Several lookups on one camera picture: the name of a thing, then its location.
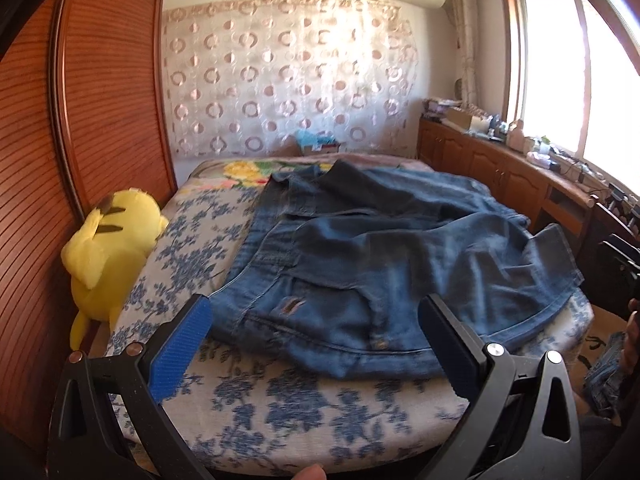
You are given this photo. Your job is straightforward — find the blue denim jeans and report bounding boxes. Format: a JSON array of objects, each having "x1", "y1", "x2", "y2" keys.
[{"x1": 210, "y1": 160, "x2": 582, "y2": 380}]

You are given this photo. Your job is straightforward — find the person's left hand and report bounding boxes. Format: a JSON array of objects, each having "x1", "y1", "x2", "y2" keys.
[{"x1": 292, "y1": 464, "x2": 326, "y2": 480}]

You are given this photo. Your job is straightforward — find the pink circle pattern curtain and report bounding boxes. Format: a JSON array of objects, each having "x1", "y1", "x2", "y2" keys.
[{"x1": 162, "y1": 0, "x2": 419, "y2": 158}]

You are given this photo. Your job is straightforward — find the cardboard box on sideboard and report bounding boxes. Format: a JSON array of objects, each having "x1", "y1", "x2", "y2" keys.
[{"x1": 445, "y1": 107, "x2": 490, "y2": 133}]

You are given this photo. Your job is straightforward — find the person's right hand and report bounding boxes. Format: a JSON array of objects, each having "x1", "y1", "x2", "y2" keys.
[{"x1": 620, "y1": 299, "x2": 639, "y2": 375}]

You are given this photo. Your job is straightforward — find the side window curtain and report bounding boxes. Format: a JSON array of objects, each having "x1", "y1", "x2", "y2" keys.
[{"x1": 451, "y1": 0, "x2": 478, "y2": 107}]

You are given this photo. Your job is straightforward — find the wooden sideboard cabinet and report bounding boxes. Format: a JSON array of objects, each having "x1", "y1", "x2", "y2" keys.
[{"x1": 416, "y1": 118, "x2": 594, "y2": 254}]

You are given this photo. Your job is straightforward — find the window with wooden frame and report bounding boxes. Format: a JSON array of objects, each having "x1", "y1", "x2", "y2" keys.
[{"x1": 503, "y1": 0, "x2": 639, "y2": 190}]

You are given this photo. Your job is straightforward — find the colourful floral blanket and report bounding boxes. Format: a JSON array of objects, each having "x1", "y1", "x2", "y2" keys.
[{"x1": 181, "y1": 153, "x2": 432, "y2": 191}]

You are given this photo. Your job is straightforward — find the yellow plush toy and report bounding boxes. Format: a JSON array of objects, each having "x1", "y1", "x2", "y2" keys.
[{"x1": 61, "y1": 188, "x2": 168, "y2": 351}]

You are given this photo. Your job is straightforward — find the blue tissue box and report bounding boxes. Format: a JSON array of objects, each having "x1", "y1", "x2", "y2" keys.
[{"x1": 295, "y1": 130, "x2": 341, "y2": 156}]

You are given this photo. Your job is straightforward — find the blue floral bed sheet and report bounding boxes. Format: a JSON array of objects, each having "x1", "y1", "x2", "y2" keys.
[{"x1": 108, "y1": 183, "x2": 593, "y2": 474}]

